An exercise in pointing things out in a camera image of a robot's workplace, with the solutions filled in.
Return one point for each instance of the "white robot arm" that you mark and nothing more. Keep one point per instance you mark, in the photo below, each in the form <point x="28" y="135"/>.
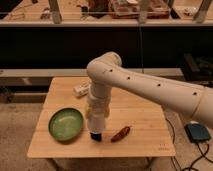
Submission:
<point x="105" y="72"/>

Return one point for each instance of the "black eraser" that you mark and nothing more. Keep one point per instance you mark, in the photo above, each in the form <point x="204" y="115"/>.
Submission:
<point x="96" y="137"/>

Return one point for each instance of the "white tube bottle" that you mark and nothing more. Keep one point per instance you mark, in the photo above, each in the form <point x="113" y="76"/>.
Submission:
<point x="81" y="90"/>

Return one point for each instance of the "red chili pepper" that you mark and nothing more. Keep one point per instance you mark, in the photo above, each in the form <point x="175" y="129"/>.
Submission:
<point x="121" y="134"/>

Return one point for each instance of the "wooden table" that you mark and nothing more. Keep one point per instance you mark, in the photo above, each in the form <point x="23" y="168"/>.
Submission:
<point x="148" y="137"/>

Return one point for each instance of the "green bowl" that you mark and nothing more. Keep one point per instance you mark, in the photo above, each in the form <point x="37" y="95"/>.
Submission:
<point x="65" y="124"/>

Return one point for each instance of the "brown tray on shelf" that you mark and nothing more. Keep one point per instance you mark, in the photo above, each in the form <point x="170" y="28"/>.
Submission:
<point x="157" y="9"/>

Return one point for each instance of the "wooden shelf bench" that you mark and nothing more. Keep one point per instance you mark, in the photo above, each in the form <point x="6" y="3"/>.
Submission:
<point x="96" y="13"/>

